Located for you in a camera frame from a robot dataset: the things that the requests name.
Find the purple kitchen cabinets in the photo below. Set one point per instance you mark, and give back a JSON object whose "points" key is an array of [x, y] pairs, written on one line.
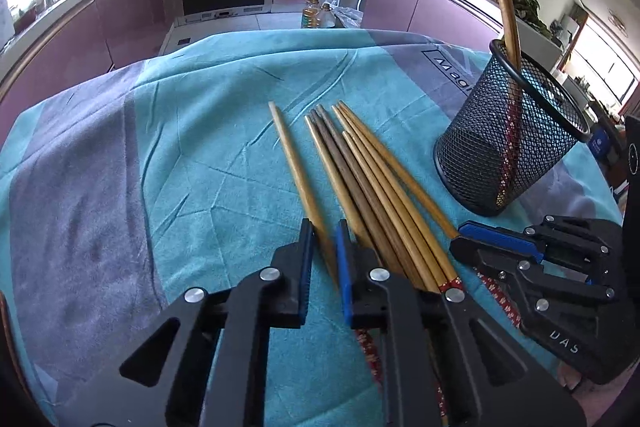
{"points": [[125, 17]]}

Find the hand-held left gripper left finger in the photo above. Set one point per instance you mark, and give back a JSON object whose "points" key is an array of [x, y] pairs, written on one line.
{"points": [[306, 267]]}

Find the black mesh utensil holder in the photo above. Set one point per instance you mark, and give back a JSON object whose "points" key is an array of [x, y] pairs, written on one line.
{"points": [[475, 147]]}

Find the clear plastic bag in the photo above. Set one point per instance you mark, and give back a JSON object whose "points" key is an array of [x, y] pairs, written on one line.
{"points": [[348, 18]]}

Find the yellow oil bottle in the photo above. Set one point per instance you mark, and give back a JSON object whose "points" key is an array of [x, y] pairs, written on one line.
{"points": [[310, 14]]}

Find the teal and grey tablecloth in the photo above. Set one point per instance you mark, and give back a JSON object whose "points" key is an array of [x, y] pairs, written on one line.
{"points": [[200, 132]]}

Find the blue bag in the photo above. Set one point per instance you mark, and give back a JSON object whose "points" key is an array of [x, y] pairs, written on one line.
{"points": [[599, 142]]}

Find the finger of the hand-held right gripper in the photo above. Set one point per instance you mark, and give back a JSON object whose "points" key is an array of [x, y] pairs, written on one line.
{"points": [[500, 239], [480, 254]]}

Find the green potted plant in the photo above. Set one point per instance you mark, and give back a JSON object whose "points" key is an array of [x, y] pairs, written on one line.
{"points": [[530, 9]]}

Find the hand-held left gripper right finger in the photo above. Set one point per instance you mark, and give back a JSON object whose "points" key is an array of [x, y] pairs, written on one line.
{"points": [[344, 267]]}

